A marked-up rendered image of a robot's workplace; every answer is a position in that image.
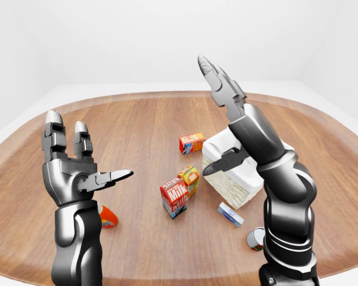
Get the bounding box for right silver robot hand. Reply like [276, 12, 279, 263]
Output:
[197, 55, 296, 176]

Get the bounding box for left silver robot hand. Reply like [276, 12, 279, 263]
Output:
[41, 110, 134, 207]

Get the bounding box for white wicker basket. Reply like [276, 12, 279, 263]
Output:
[201, 126, 295, 210]

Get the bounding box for orange juice carton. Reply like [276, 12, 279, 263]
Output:
[177, 165, 200, 200]

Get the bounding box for orange bottle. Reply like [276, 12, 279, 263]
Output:
[96, 201, 119, 229]

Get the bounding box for red butter box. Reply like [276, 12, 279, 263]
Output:
[178, 132, 207, 156]

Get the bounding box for blue and white flat box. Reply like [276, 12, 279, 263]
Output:
[217, 201, 245, 228]

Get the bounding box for red milk carton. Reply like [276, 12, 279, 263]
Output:
[159, 176, 190, 220]

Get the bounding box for white and red tin can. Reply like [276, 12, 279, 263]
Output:
[246, 226, 266, 251]

